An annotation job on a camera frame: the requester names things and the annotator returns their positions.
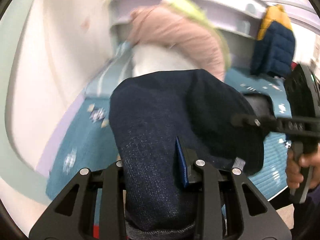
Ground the red object under bed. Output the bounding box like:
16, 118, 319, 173
93, 225, 99, 239

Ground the teal quilted bed sheet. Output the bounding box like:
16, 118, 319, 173
46, 67, 291, 200

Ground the yellow navy puffer jacket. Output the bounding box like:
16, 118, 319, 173
250, 4, 296, 78

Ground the purple wall shelf unit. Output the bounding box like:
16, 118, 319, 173
110, 0, 319, 68

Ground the pink quilt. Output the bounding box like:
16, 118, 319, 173
128, 5, 228, 81

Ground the person's right hand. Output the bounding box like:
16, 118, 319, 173
285, 145, 320, 190

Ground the dark denim shirt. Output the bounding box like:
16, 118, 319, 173
109, 69, 265, 239

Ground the green quilt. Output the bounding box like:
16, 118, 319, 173
161, 0, 231, 70

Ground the white pillow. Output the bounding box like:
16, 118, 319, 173
132, 44, 197, 77

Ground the striped light blue blanket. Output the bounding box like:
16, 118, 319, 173
84, 42, 133, 98

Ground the mint green bunk bed frame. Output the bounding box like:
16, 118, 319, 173
0, 0, 86, 205

